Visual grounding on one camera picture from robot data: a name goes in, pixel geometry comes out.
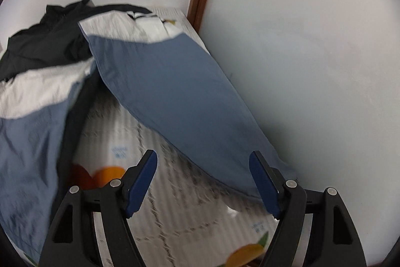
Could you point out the blue white black jacket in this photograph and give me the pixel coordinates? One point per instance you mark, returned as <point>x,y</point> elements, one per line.
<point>162,82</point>

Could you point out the fruit print bed sheet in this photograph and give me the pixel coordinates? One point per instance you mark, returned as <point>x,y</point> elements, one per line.
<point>175,223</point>

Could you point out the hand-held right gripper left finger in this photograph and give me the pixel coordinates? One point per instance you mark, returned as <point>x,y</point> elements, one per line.
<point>142,184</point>

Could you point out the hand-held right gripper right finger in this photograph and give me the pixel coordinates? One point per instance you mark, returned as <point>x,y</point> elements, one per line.
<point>265,185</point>

